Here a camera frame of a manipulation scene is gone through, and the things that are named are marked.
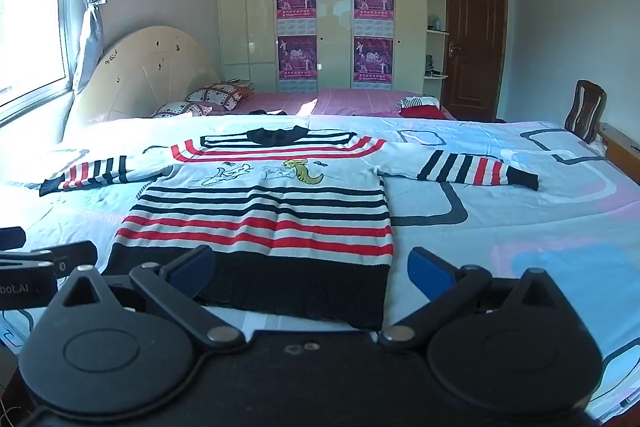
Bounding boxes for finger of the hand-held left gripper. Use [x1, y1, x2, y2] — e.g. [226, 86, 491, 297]
[49, 242, 99, 280]

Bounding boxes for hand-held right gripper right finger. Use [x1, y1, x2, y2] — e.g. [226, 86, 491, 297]
[377, 247, 581, 353]

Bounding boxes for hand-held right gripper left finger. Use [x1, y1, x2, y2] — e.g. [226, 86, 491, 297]
[47, 245, 247, 350]

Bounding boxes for striped knit sweater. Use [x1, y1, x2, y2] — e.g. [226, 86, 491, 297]
[39, 126, 540, 332]

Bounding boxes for light blue printed blanket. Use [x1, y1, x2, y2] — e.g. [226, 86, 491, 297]
[0, 114, 640, 424]

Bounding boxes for patterned pillow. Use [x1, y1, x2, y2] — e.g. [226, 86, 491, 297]
[186, 83, 257, 110]
[151, 101, 227, 119]

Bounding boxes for red folded cloth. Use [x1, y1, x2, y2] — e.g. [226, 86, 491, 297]
[399, 104, 442, 118]

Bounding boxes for striped white cloth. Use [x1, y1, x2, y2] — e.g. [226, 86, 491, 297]
[397, 95, 441, 108]

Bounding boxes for pink bed sheet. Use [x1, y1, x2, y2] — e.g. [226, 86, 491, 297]
[227, 88, 457, 120]

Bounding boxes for beige rounded headboard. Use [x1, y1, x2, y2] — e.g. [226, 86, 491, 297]
[74, 26, 222, 124]

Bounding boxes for wooden chair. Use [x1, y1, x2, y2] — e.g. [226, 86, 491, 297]
[564, 79, 607, 144]

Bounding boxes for brown wooden door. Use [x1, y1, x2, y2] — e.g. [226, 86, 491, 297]
[444, 0, 509, 122]

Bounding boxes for corner shelves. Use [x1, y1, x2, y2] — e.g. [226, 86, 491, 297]
[425, 0, 452, 82]

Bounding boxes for window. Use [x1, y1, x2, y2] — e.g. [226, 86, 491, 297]
[0, 0, 76, 124]

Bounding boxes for wooden bed frame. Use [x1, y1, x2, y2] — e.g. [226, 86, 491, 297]
[597, 122, 640, 184]

